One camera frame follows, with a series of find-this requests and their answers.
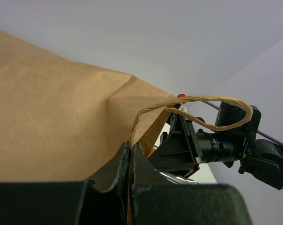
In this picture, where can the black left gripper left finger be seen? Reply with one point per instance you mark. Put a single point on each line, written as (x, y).
(99, 200)

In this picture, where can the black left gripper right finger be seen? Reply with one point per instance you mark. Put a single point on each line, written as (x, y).
(156, 201)

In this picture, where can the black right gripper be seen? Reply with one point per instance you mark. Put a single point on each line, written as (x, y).
(183, 149)

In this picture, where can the brown paper bag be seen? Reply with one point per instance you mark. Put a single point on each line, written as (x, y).
(61, 121)

